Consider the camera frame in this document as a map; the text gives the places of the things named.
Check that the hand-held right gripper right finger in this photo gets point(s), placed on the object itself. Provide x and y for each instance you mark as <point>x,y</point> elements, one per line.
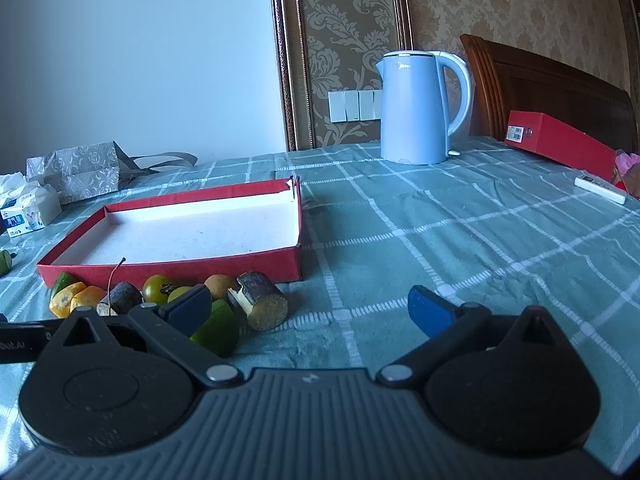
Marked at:
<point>430,312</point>

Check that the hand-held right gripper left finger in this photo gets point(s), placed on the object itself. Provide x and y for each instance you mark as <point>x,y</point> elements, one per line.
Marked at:
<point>187,310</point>

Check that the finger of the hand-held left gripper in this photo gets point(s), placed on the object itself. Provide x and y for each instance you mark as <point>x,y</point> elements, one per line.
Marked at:
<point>20,347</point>

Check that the green tomato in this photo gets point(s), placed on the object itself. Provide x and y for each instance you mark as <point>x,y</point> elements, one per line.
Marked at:
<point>156,287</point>
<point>179,292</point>

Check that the cut green cucumber piece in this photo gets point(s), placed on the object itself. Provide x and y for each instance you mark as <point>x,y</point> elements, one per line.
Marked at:
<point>220,327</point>

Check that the brown longan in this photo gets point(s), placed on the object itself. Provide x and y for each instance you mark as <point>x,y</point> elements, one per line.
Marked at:
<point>220,285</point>

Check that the yellow jackfruit piece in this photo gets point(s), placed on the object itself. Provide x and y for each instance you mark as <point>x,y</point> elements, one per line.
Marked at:
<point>62,302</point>
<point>90,297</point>

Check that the round sugarcane piece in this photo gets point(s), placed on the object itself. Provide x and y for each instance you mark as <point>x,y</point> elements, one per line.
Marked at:
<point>122,297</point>

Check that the split sugarcane piece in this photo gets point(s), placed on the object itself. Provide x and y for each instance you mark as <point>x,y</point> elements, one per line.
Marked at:
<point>265,305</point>

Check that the dark green cucumber piece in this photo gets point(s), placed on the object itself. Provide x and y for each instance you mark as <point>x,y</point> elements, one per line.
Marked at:
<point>62,282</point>

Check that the shallow red cardboard box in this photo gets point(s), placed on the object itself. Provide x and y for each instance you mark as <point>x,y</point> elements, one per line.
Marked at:
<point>200,230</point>

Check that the cucumber piece with stem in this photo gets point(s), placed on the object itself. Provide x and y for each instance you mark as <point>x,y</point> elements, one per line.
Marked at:
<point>5,262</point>

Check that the white tissue pack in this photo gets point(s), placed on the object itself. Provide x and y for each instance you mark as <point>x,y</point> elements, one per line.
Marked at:
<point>35,207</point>

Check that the silver patterned gift bag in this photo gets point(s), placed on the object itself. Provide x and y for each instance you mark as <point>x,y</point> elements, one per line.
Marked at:
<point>80,170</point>

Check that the light blue electric kettle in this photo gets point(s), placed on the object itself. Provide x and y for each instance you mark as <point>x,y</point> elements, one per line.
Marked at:
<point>410,110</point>

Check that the white remote control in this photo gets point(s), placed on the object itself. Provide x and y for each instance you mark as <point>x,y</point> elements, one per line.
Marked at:
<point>600,190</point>

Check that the flat red box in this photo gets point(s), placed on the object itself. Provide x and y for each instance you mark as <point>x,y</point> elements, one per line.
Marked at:
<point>565,145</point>

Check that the pink crumpled bag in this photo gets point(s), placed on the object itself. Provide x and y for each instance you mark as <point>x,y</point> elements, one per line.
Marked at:
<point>630,165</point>

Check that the brown wooden headboard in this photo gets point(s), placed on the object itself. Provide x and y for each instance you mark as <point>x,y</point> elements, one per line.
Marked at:
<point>550,90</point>

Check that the ornate framed wallpaper panel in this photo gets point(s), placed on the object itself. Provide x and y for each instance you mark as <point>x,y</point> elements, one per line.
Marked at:
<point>287,60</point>

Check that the white wall switch panel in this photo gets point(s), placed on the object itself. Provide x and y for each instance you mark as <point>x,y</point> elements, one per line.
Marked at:
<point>350,105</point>

